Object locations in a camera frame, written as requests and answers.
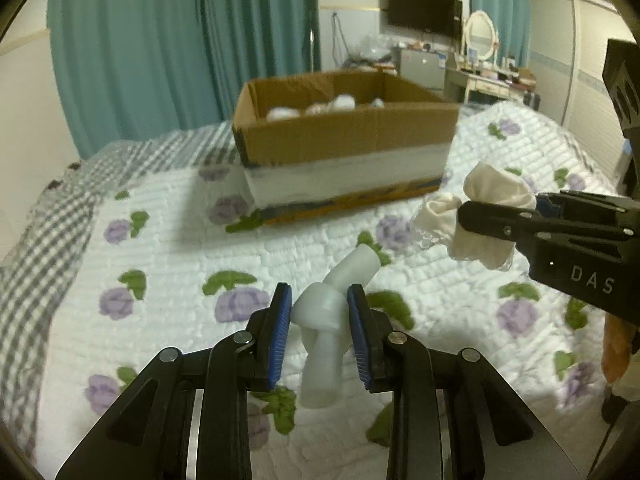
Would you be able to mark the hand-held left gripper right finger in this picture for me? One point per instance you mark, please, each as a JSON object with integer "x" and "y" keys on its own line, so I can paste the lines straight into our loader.
{"x": 359, "y": 340}

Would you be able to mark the grey checked bedsheet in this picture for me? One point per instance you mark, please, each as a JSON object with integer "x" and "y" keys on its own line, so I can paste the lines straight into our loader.
{"x": 50, "y": 220}

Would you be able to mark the white cloth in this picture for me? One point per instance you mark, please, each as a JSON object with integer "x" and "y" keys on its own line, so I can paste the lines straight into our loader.
{"x": 492, "y": 185}

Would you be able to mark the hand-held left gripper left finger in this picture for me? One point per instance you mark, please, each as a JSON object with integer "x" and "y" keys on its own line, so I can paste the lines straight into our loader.
{"x": 281, "y": 340}

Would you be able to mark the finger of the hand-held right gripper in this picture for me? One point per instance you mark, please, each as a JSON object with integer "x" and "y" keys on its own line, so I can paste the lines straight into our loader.
{"x": 549, "y": 205}
{"x": 500, "y": 222}

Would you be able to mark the white dressing table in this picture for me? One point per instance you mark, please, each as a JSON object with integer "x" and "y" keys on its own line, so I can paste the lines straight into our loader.
{"x": 480, "y": 82}

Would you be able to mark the white soft bundle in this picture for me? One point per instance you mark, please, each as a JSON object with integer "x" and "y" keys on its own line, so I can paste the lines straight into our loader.
{"x": 377, "y": 102}
{"x": 282, "y": 112}
{"x": 319, "y": 108}
{"x": 343, "y": 102}

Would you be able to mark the white floral quilt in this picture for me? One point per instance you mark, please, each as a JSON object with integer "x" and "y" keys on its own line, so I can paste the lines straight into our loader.
{"x": 175, "y": 255}

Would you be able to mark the cardboard box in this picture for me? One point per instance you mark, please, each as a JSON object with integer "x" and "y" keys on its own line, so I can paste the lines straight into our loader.
{"x": 340, "y": 140}

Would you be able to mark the light green window curtain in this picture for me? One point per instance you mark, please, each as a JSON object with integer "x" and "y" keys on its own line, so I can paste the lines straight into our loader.
{"x": 500, "y": 5}

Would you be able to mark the dark striped suitcase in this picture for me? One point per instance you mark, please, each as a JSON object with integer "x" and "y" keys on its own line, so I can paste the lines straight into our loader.
{"x": 532, "y": 100}

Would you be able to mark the white oval mirror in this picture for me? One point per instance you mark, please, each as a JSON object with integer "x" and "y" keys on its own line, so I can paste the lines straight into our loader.
{"x": 481, "y": 37}

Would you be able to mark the narrow green curtain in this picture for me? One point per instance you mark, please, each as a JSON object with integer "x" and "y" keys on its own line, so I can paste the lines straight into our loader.
{"x": 265, "y": 35}

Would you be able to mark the knotted white sock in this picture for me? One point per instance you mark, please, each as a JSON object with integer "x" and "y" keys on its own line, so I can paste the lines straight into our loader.
{"x": 320, "y": 310}

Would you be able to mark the person's right hand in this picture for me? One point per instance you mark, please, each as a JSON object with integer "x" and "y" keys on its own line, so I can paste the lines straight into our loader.
{"x": 615, "y": 350}

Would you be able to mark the cosmetics clutter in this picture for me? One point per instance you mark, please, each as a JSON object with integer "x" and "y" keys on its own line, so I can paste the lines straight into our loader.
{"x": 505, "y": 72}

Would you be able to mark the white louvered wardrobe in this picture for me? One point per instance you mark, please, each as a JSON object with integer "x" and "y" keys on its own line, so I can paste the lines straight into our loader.
{"x": 575, "y": 60}

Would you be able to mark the clear plastic bag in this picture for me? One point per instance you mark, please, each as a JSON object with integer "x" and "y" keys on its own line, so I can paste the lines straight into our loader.
{"x": 372, "y": 51}

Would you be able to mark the white pole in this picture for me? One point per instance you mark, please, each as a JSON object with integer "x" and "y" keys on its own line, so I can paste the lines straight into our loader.
{"x": 313, "y": 40}

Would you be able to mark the small silver fridge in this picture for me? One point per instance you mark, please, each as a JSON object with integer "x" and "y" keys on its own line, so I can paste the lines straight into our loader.
{"x": 422, "y": 70}

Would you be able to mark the black flat television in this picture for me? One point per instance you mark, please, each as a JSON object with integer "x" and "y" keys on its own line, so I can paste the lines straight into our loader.
{"x": 425, "y": 10}

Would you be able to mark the wide green curtain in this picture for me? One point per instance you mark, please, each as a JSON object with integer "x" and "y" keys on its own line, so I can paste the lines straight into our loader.
{"x": 130, "y": 55}

